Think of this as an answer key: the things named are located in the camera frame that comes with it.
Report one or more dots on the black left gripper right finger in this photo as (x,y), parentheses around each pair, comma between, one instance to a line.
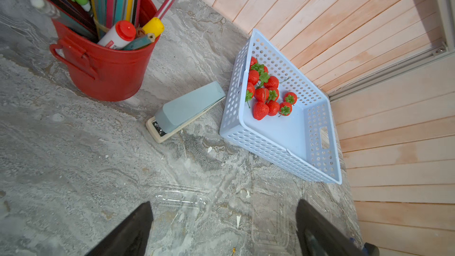
(318,237)

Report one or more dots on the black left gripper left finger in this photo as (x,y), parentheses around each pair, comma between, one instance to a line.
(129,238)

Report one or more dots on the light blue perforated plastic basket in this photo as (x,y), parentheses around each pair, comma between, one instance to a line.
(304,143)

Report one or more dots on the red strawberry with green leaves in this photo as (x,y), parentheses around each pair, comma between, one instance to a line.
(285,109)

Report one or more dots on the red strawberry in basket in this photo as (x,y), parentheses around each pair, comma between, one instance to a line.
(274,107)

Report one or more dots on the large red strawberry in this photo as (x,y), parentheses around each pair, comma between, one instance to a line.
(260,110)

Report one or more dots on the red strawberry with stem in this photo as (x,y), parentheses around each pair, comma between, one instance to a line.
(291,98)

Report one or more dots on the red metal pencil bucket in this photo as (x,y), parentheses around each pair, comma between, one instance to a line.
(99,72)

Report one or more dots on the white glue stick red cap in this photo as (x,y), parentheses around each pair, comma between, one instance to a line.
(119,36)

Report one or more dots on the yellow cap marker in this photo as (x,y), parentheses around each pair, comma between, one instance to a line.
(154,26)

